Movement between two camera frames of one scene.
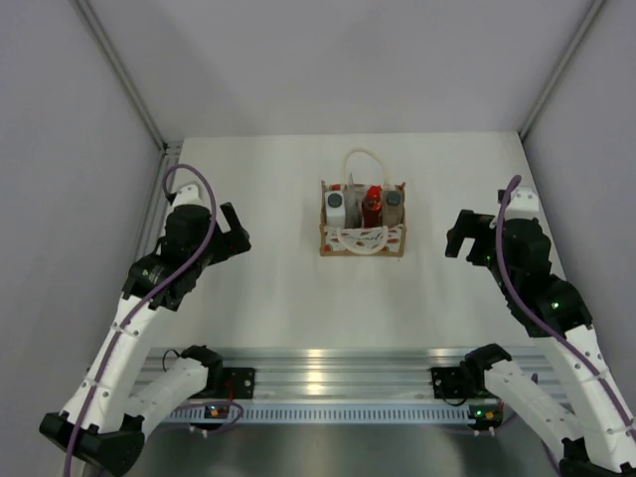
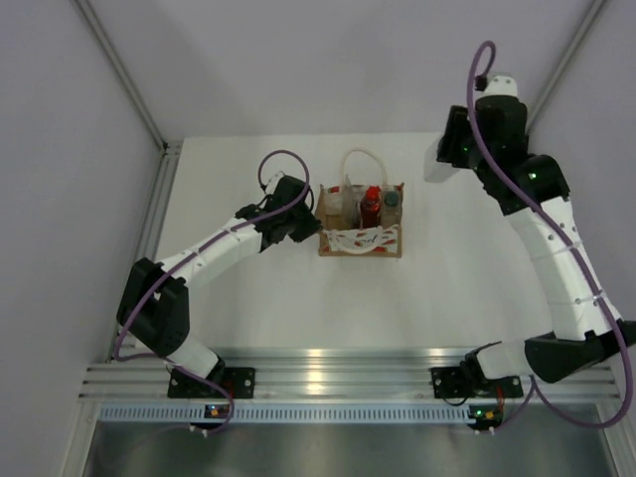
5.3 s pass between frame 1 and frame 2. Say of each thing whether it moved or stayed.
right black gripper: moved
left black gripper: moved
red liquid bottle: stayed
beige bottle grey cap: stayed
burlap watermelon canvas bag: stayed
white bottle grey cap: moved
